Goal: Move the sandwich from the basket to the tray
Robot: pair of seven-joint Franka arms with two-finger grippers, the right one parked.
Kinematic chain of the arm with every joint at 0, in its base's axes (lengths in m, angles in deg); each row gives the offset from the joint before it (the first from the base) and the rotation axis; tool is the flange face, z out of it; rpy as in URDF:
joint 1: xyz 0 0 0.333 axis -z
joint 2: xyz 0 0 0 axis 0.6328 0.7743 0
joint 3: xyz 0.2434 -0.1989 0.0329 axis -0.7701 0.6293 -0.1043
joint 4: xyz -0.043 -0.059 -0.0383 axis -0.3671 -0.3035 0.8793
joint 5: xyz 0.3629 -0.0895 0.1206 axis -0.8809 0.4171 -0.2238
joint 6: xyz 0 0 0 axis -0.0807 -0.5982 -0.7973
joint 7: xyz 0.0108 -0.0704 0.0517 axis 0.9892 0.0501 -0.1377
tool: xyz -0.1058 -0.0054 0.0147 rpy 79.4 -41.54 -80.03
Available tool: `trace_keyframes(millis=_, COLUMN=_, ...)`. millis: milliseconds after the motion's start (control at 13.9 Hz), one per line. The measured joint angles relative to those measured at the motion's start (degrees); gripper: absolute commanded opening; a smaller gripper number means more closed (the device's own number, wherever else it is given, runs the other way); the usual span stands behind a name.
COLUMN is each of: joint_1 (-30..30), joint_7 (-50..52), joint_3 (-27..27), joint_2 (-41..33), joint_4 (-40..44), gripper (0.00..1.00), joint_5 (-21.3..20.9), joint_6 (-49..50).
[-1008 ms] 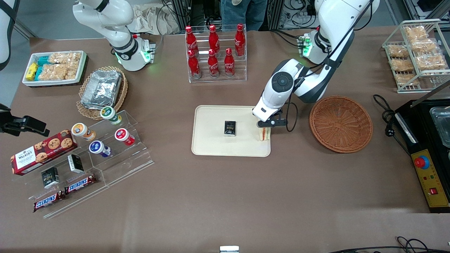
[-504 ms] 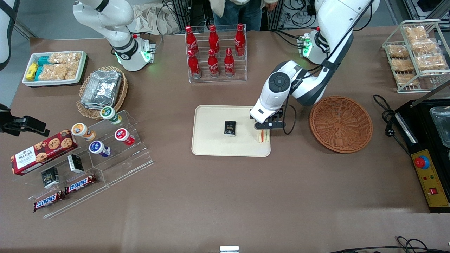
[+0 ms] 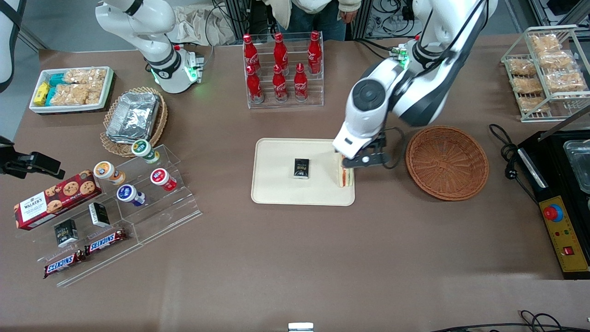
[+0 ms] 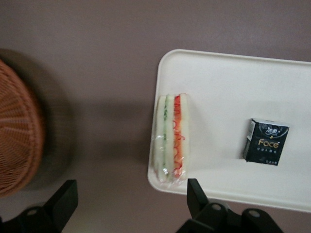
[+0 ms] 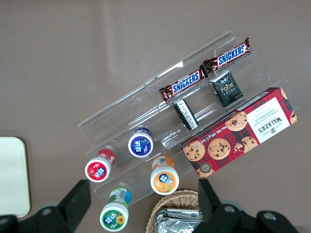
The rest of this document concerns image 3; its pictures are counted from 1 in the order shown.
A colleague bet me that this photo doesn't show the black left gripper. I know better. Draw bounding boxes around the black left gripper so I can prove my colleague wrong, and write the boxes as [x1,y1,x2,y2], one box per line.
[342,133,392,169]

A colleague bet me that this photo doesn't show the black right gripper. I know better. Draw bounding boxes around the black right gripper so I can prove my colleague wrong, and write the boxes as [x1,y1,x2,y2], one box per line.
[0,136,66,180]

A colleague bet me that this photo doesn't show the triangle sandwich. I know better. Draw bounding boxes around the triangle sandwich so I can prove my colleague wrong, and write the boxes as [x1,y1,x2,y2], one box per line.
[338,154,355,188]

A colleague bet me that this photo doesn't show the white rectangular snack tray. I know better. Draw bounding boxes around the white rectangular snack tray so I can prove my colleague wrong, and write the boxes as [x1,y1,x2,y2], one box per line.
[29,66,114,114]

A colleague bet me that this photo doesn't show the brown wicker basket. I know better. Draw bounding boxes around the brown wicker basket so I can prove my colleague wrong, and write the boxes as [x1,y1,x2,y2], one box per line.
[406,125,490,201]

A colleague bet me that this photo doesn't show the light wicker basket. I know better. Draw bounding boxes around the light wicker basket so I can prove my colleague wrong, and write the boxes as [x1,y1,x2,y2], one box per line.
[100,87,168,158]

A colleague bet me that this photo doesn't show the beige plastic serving tray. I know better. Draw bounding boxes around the beige plastic serving tray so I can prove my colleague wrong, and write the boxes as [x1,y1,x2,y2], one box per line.
[251,138,355,206]

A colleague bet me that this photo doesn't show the red Walkers cookie box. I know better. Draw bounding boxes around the red Walkers cookie box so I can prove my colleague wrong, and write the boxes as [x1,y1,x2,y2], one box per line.
[14,170,103,230]

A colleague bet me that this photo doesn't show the orange lid yogurt cup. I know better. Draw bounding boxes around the orange lid yogurt cup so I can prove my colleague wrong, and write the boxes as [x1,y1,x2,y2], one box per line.
[94,161,126,185]

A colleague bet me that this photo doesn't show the bagged rice cracker pack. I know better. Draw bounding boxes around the bagged rice cracker pack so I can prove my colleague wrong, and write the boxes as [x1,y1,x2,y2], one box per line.
[508,58,536,77]
[530,35,559,52]
[545,71,587,93]
[85,82,106,105]
[64,68,107,86]
[513,77,543,94]
[519,96,550,113]
[538,51,573,71]
[50,84,90,106]

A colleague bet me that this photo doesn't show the blue lid yogurt cup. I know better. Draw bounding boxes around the blue lid yogurt cup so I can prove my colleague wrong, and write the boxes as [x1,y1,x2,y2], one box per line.
[116,184,146,207]

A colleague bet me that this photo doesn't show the Snickers chocolate bar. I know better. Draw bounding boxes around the Snickers chocolate bar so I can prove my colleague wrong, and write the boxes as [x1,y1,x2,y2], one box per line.
[43,250,86,279]
[85,228,127,255]

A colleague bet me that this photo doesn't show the green lid yogurt cup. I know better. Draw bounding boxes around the green lid yogurt cup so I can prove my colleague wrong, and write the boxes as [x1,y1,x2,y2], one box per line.
[131,139,160,164]

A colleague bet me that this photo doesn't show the aluminium foil container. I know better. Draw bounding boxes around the aluminium foil container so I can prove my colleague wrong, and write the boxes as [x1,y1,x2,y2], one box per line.
[106,92,160,144]

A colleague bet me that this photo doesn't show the clear acrylic bottle rack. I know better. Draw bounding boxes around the clear acrylic bottle rack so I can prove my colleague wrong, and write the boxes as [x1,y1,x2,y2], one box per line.
[243,32,324,109]

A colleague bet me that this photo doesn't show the red cola bottle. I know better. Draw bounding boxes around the red cola bottle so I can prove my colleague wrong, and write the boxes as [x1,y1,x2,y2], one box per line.
[294,63,308,101]
[307,31,322,75]
[243,34,261,74]
[272,65,288,102]
[246,65,264,103]
[274,32,289,71]

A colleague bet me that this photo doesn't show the red lid yogurt cup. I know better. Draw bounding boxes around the red lid yogurt cup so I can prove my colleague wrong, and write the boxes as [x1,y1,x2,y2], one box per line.
[150,168,177,192]

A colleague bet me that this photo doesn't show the clear acrylic step display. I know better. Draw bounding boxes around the clear acrylic step display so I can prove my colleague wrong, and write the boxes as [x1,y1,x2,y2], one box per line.
[14,144,202,287]

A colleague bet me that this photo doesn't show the person in beige jacket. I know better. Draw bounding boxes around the person in beige jacket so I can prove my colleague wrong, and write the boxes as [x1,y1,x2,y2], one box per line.
[263,0,362,41]

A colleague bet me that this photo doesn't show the black machine housing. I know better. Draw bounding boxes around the black machine housing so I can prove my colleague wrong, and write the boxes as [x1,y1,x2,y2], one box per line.
[518,130,590,280]

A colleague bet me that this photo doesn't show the red emergency stop button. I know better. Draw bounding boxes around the red emergency stop button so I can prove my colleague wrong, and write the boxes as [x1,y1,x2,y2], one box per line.
[543,203,564,223]

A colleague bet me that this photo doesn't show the grey metal bar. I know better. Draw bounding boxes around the grey metal bar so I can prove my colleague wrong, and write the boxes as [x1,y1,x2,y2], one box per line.
[538,105,590,141]

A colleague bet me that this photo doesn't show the clear plastic container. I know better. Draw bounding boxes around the clear plastic container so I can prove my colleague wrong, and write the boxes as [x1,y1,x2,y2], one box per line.
[563,140,590,194]

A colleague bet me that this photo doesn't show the beige cloth bag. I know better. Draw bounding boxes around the beige cloth bag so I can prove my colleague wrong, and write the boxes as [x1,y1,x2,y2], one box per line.
[168,5,236,47]

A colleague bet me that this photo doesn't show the yellow control panel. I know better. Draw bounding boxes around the yellow control panel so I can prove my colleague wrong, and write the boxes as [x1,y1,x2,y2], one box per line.
[539,196,590,273]

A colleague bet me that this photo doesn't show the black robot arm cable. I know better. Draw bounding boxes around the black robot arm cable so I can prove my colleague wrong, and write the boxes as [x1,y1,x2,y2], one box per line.
[382,127,406,170]

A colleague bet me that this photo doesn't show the black base cables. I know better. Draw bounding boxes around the black base cables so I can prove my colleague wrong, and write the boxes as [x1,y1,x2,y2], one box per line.
[355,38,397,60]

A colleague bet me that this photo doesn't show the black power cable with plug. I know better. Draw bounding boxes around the black power cable with plug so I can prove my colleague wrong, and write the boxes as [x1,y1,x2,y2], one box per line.
[489,124,540,203]

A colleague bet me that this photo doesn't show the white wire rack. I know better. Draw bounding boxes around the white wire rack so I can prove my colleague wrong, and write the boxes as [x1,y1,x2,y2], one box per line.
[501,25,590,123]

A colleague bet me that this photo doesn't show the silver metal handle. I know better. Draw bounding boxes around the silver metal handle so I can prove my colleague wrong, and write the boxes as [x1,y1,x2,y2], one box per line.
[520,147,549,189]

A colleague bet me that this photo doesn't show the black metal frame post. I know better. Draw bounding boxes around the black metal frame post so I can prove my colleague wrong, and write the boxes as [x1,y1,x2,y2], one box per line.
[226,0,268,40]

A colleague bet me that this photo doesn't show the black cable bundle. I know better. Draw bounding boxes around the black cable bundle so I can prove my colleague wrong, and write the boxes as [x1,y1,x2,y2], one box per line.
[431,310,590,332]

